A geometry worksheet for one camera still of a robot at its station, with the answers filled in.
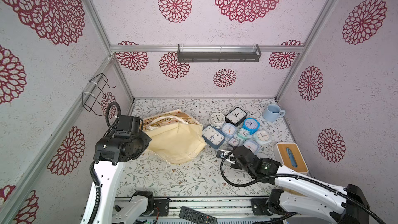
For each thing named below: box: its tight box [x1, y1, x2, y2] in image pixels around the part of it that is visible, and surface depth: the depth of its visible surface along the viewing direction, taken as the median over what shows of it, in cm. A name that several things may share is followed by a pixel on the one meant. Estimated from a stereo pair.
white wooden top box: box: [276, 142, 309, 174], surface depth 87 cm
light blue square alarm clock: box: [221, 122, 238, 138], surface depth 102 cm
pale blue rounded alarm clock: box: [243, 140, 261, 156], surface depth 94 cm
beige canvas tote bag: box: [138, 108, 207, 165], surface depth 88 cm
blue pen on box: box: [285, 147, 298, 168], surface depth 88 cm
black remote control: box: [178, 205, 218, 224], surface depth 71 cm
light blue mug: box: [262, 103, 286, 122], surface depth 108 cm
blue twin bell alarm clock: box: [242, 117, 261, 135], surface depth 105 cm
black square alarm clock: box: [224, 106, 248, 127], surface depth 108 cm
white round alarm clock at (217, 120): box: [209, 112, 226, 129], surface depth 105 cm
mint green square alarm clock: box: [237, 127, 250, 141], surface depth 100 cm
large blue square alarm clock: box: [201, 124, 226, 150], surface depth 99 cm
